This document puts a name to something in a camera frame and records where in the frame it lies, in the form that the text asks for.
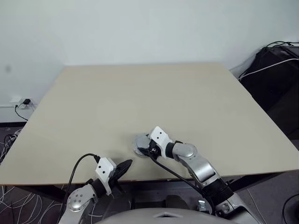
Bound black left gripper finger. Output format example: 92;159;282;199
116;164;132;181
117;159;134;172

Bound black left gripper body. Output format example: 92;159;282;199
107;163;125;186

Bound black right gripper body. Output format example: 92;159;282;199
148;139;164;160

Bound small silver round object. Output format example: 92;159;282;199
133;132;155;157

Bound grey robot torso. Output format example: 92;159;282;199
94;206;228;224

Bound black bag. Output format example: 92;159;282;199
237;45;299;136

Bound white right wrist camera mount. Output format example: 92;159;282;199
149;126;175;161

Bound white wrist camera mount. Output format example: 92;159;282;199
149;126;175;161
95;157;117;196

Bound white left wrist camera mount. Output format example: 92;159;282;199
95;157;117;196

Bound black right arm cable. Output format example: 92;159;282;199
149;153;217;214

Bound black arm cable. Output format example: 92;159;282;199
149;153;217;214
59;153;101;220

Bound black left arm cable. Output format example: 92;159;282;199
59;153;101;220

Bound dark table frame beam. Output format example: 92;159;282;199
223;172;292;193
3;184;69;203

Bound white floor cables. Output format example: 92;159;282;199
0;129;23;165

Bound black wall socket cable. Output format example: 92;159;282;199
14;104;29;122

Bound white wall power strip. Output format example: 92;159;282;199
0;96;37;110

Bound black floor cable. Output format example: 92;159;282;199
282;193;299;224

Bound thin black cable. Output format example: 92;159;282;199
265;40;299;48

